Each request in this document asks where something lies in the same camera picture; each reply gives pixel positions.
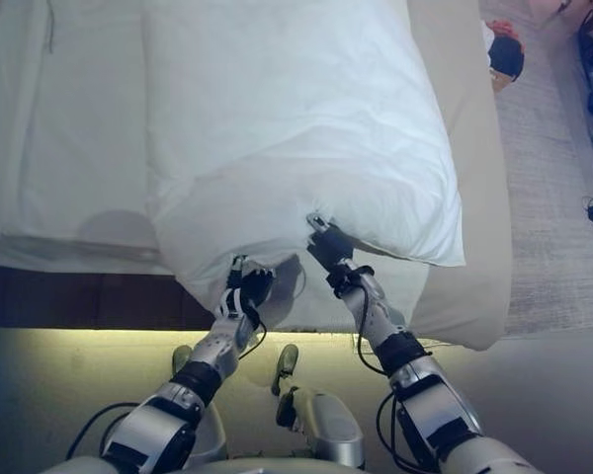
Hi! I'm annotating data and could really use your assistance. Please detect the white garment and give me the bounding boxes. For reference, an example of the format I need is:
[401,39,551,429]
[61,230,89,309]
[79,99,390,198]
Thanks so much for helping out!
[481,19,496,68]

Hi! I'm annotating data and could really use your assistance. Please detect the silver robot right leg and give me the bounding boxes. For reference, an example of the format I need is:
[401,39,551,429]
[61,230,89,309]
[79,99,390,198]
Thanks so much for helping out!
[270,344,368,474]

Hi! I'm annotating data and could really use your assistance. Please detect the wicker laundry basket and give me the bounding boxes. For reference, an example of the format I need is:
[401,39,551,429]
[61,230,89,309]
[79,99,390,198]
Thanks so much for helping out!
[488,68,513,96]

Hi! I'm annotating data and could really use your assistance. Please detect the under-bed light strip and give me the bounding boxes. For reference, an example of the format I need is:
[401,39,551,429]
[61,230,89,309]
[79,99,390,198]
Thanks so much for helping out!
[0,325,475,357]

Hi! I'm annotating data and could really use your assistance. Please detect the red garment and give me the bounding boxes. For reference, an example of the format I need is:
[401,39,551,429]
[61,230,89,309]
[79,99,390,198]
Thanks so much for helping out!
[491,19,525,50]

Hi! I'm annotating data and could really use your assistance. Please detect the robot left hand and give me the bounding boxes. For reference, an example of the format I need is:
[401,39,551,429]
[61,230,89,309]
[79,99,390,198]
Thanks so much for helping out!
[216,253,277,323]

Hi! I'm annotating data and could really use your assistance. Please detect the beige bed blanket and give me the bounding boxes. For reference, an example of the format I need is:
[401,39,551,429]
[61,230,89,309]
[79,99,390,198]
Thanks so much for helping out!
[404,0,510,354]

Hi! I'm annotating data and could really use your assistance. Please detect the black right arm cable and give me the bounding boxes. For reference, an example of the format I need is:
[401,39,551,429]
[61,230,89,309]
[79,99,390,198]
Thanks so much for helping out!
[353,290,417,470]

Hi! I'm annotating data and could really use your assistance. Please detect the black garment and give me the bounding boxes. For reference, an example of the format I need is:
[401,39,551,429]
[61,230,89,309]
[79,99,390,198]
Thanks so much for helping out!
[488,37,526,81]

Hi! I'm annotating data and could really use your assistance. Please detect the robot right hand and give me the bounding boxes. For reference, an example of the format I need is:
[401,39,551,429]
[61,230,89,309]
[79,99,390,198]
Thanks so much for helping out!
[303,211,360,277]

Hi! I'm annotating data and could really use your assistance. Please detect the white sheeted mattress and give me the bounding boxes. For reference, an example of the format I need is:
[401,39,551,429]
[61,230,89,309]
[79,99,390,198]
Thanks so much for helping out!
[0,0,162,266]

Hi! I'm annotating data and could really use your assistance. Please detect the white duvet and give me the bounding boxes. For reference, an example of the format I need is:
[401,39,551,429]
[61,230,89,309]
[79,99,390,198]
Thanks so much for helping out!
[140,0,465,334]

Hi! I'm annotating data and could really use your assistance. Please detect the grey woven rug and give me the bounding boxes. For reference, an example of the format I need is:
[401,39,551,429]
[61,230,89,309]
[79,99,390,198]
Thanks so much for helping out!
[481,0,593,343]

